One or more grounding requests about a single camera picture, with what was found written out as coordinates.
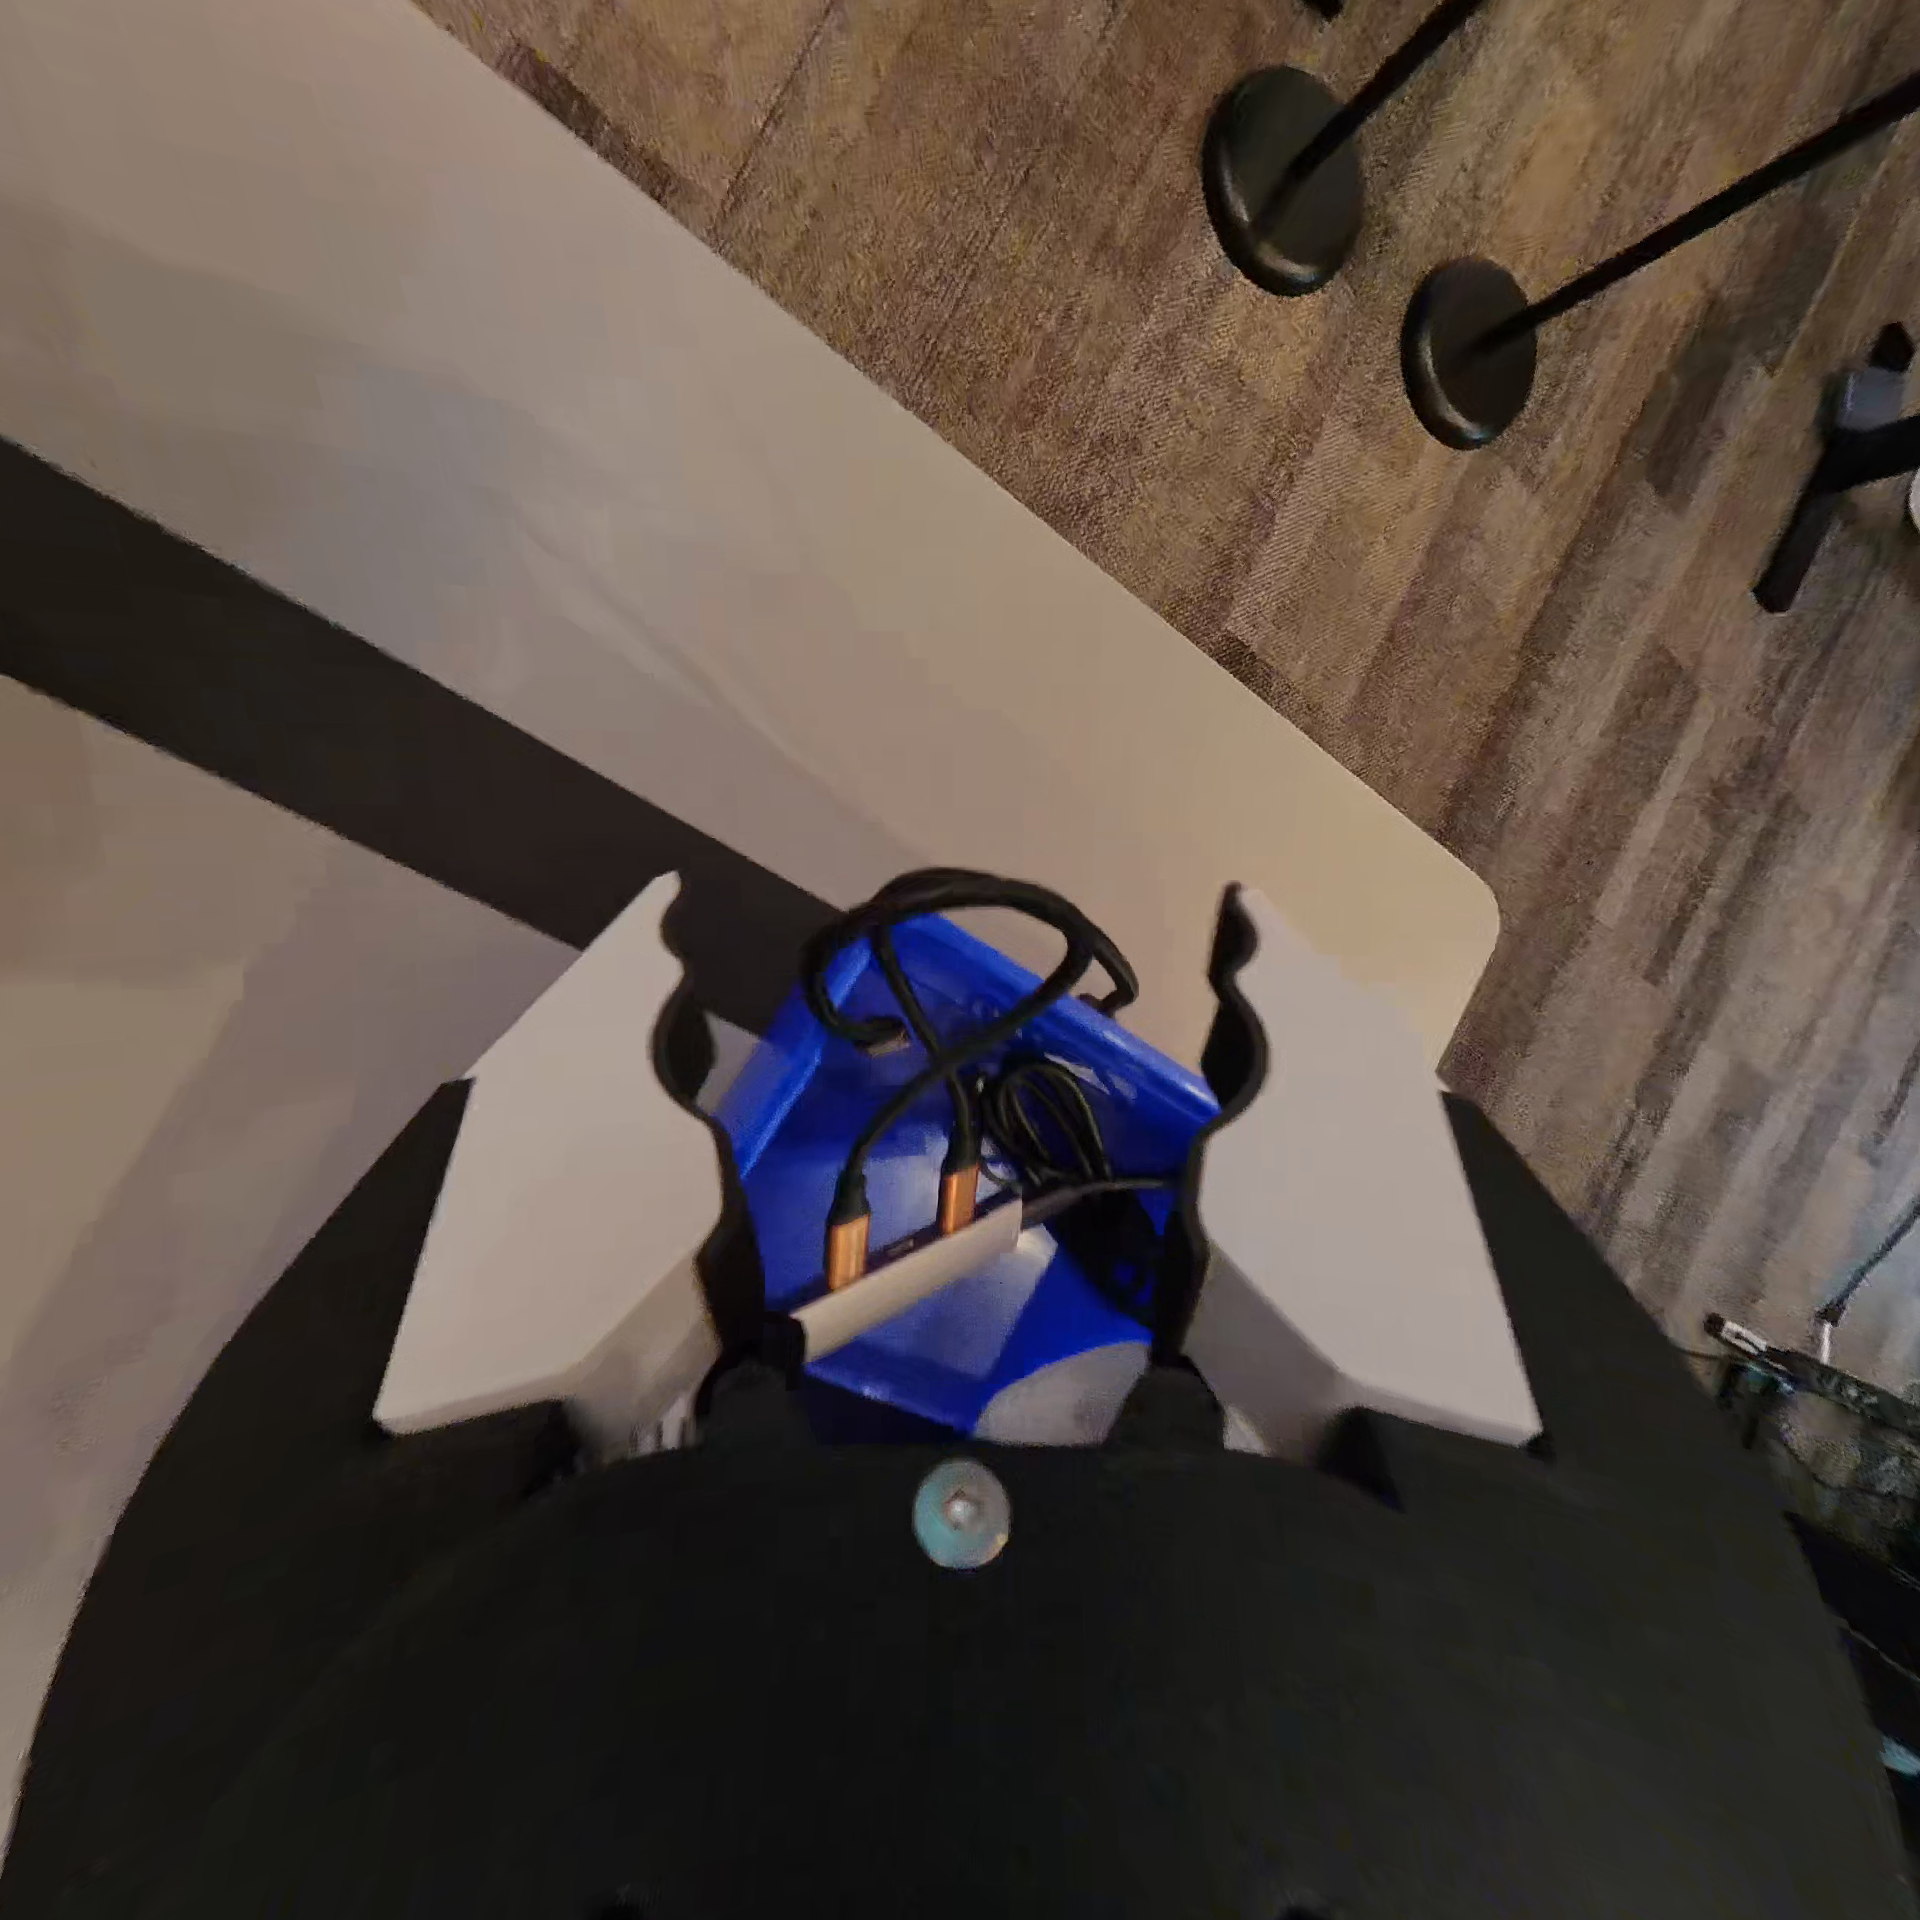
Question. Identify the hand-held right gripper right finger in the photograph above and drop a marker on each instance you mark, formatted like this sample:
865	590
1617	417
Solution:
1353	1201

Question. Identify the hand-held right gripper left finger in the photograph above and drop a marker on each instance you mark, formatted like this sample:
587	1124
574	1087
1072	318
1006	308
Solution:
555	1201

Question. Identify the blue plastic bin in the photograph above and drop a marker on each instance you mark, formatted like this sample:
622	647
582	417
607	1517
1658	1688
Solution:
789	1093

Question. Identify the small dark grey usb hub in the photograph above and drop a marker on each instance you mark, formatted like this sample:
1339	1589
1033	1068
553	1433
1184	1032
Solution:
899	1294

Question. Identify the background office desk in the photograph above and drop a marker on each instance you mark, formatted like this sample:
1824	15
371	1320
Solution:
1834	466

